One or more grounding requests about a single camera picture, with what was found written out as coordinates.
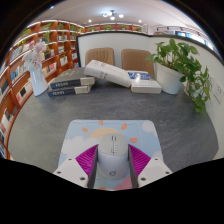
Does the tan upholstered chair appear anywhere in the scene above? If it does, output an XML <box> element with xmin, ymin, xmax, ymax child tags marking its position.
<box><xmin>120</xmin><ymin>48</ymin><xmax>156</xmax><ymax>78</ymax></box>
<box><xmin>84</xmin><ymin>47</ymin><xmax>115</xmax><ymax>67</ymax></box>

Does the thick white book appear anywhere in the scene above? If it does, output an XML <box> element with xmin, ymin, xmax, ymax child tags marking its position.
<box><xmin>83</xmin><ymin>59</ymin><xmax>133</xmax><ymax>89</ymax></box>

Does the short orange wooden shelf unit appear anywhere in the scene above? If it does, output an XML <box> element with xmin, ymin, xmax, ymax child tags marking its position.
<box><xmin>83</xmin><ymin>23</ymin><xmax>144</xmax><ymax>34</ymax></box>

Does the pastel cloud print mouse pad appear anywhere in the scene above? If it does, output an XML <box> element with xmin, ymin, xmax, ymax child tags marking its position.
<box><xmin>58</xmin><ymin>119</ymin><xmax>163</xmax><ymax>191</ymax></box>

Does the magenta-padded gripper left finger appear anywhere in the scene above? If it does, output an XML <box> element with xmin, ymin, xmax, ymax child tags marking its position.
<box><xmin>53</xmin><ymin>143</ymin><xmax>100</xmax><ymax>190</ymax></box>

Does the white jug vase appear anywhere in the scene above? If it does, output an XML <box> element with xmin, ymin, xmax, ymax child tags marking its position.
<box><xmin>29</xmin><ymin>64</ymin><xmax>50</xmax><ymax>97</ymax></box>

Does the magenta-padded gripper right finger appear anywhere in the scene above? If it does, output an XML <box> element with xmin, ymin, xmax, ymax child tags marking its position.
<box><xmin>127</xmin><ymin>143</ymin><xmax>173</xmax><ymax>189</ymax></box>

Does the long orange wooden shelf unit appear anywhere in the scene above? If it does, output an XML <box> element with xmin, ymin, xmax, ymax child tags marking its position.
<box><xmin>0</xmin><ymin>20</ymin><xmax>86</xmax><ymax>160</ymax></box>

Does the white computer mouse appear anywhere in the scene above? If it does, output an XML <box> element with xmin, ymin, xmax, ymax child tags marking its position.
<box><xmin>97</xmin><ymin>133</ymin><xmax>129</xmax><ymax>180</ymax></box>

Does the pink and white flower bouquet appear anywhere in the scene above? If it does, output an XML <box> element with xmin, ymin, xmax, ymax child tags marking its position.
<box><xmin>21</xmin><ymin>41</ymin><xmax>48</xmax><ymax>72</ymax></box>

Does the multi-bulb ceiling lamp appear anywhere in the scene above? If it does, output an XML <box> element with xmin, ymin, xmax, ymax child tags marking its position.
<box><xmin>101</xmin><ymin>9</ymin><xmax>125</xmax><ymax>21</ymax></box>

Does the green potted plant white pot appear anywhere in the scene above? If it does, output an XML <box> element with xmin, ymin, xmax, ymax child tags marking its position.
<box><xmin>145</xmin><ymin>38</ymin><xmax>212</xmax><ymax>113</ymax></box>

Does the white wall socket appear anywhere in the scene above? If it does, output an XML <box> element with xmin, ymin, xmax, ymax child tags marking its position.
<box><xmin>207</xmin><ymin>74</ymin><xmax>216</xmax><ymax>90</ymax></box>
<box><xmin>213</xmin><ymin>81</ymin><xmax>224</xmax><ymax>105</ymax></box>

